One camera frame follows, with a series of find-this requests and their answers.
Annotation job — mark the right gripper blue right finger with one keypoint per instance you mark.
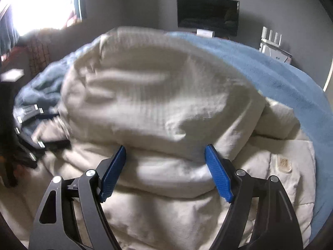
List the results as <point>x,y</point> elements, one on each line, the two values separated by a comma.
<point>276,225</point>

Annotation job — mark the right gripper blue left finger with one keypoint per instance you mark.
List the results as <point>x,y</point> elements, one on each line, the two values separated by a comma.
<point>70,215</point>

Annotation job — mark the white puffy down jacket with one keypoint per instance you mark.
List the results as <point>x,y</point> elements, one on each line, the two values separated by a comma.
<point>165,99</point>

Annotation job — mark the blue fleece blanket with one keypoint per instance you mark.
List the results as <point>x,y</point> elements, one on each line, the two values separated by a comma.
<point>275,80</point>

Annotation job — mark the checkered hanging cloth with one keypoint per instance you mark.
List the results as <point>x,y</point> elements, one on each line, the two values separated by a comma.
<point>39,54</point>

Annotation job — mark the bright window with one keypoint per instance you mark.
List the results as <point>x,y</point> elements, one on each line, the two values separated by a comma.
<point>27,16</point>

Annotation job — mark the white door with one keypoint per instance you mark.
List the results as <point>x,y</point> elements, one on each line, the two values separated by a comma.
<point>329,76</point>

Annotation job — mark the white router with antennas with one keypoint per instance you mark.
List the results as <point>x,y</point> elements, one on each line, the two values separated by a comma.
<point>270,45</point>

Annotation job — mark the white box under television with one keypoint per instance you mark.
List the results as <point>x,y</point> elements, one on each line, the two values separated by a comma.
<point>205,33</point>

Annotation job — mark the black flat screen television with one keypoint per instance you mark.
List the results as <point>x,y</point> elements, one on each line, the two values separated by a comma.
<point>220,16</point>

